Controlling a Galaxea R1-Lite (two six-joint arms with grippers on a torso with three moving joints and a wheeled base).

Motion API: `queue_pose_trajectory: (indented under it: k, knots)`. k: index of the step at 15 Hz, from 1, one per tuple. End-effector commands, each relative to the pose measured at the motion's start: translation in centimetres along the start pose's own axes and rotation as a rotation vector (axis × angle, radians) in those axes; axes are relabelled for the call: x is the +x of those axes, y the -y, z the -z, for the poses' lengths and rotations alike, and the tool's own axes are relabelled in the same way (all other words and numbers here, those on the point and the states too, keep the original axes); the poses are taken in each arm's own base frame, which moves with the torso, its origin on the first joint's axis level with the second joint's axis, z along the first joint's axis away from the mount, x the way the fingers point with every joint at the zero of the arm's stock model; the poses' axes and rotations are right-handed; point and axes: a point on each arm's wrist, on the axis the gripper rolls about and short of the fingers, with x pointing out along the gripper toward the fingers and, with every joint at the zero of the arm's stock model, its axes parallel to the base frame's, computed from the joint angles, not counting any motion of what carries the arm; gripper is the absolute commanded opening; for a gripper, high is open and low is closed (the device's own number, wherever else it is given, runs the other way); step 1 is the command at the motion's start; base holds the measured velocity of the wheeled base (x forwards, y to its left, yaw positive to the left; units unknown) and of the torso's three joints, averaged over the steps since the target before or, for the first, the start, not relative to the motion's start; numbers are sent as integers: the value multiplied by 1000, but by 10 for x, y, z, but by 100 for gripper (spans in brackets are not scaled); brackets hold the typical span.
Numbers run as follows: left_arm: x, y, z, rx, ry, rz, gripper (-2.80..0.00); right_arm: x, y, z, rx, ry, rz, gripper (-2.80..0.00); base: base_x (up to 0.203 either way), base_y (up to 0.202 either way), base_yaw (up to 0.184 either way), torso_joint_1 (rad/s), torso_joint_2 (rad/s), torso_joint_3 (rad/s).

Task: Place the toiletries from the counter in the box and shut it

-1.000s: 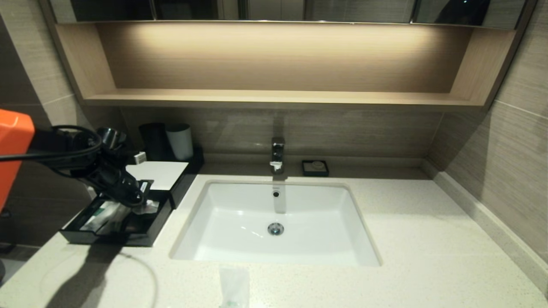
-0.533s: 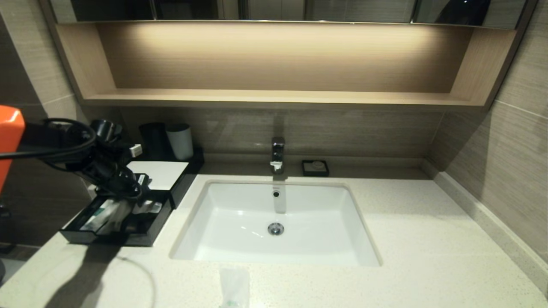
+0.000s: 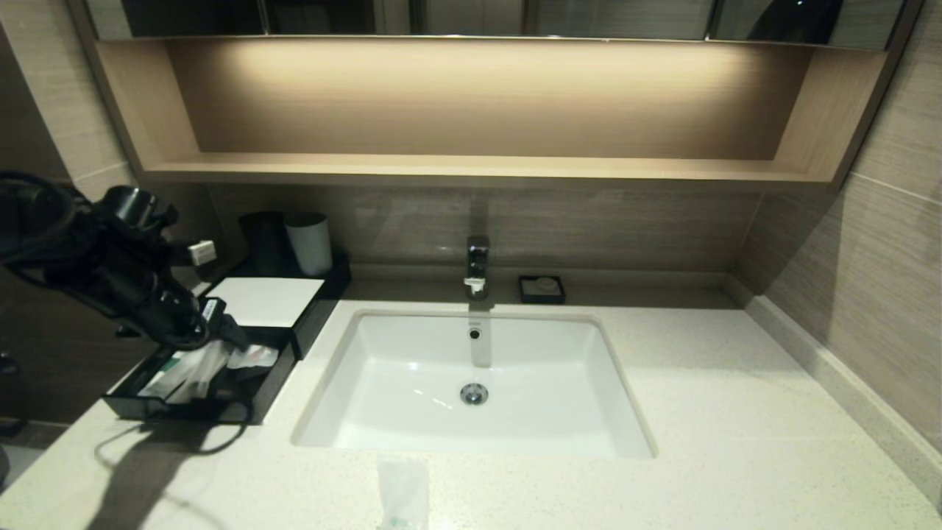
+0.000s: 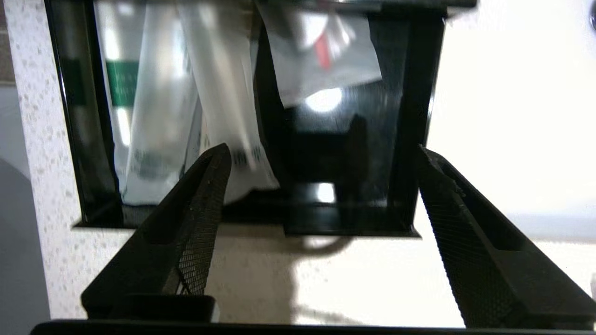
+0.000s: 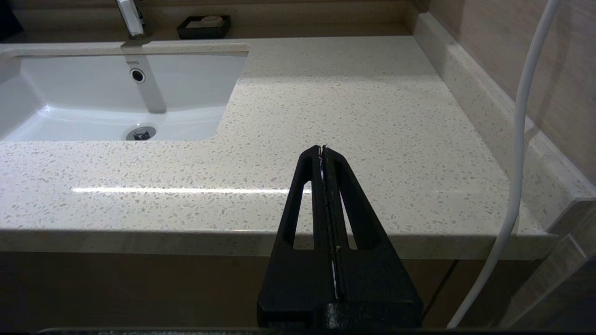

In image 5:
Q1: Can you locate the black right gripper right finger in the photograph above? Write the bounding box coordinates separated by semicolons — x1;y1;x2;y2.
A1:
323;145;423;328

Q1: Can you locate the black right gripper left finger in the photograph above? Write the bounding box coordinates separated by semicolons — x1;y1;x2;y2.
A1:
257;145;338;328

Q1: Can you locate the wooden vanity cabinet front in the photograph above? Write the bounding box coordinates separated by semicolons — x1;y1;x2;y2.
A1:
0;251;550;328

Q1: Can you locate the chrome sink drain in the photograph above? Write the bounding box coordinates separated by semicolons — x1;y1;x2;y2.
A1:
126;125;157;141

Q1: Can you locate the white sink basin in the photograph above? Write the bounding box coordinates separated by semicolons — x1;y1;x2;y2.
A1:
0;43;251;142

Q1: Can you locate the speckled stone backsplash ledge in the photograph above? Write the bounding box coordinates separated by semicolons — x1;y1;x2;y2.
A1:
413;12;596;233

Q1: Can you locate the black soap dish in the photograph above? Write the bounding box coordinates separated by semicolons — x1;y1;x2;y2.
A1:
177;15;232;40

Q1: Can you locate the chrome faucet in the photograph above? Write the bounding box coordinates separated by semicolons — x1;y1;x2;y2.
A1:
115;0;153;40

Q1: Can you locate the white cable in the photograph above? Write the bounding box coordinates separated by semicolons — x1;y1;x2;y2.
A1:
446;0;563;328

